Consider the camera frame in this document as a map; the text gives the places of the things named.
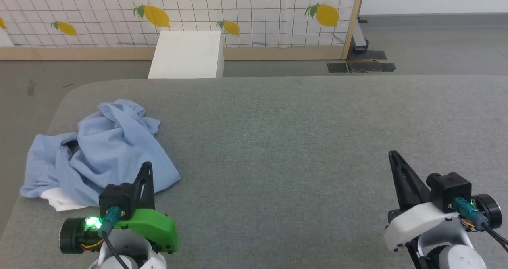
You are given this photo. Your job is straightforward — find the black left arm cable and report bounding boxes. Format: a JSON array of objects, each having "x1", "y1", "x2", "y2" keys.
[{"x1": 99, "y1": 206, "x2": 131, "y2": 269}]

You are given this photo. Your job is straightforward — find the large black floor plate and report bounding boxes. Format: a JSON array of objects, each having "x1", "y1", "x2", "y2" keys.
[{"x1": 346, "y1": 51, "x2": 396, "y2": 73}]

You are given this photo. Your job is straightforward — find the light blue shirt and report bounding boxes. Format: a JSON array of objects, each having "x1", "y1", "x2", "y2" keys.
[{"x1": 20, "y1": 98, "x2": 181, "y2": 213}]

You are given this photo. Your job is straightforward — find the grey fabric sofa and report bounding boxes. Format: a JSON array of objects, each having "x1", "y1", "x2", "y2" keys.
[{"x1": 0, "y1": 75, "x2": 508, "y2": 269}]

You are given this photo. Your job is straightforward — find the white box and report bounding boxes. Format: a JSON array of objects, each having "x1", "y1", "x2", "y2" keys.
[{"x1": 148, "y1": 30, "x2": 225, "y2": 79}]

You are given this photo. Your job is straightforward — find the grey metal partition foot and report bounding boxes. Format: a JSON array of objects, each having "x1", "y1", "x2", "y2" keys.
[{"x1": 351, "y1": 17, "x2": 369, "y2": 54}]

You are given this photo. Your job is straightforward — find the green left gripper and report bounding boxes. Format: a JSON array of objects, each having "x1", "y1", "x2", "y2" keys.
[{"x1": 113, "y1": 162, "x2": 179, "y2": 255}]

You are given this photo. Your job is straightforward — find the lemon print partition screen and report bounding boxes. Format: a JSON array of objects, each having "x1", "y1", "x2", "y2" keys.
[{"x1": 0, "y1": 0, "x2": 366, "y2": 60}]

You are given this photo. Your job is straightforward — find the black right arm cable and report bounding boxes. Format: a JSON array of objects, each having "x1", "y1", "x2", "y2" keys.
[{"x1": 454, "y1": 198, "x2": 508, "y2": 254}]

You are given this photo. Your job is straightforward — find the white cable label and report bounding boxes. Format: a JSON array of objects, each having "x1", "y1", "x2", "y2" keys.
[{"x1": 137, "y1": 250, "x2": 167, "y2": 269}]

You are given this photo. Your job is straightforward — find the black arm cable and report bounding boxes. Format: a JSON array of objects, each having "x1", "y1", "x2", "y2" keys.
[
  {"x1": 454, "y1": 198, "x2": 508, "y2": 254},
  {"x1": 99, "y1": 206, "x2": 131, "y2": 269}
]

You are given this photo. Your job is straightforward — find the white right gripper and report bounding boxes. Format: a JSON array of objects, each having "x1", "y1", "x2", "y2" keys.
[{"x1": 384, "y1": 150, "x2": 463, "y2": 253}]

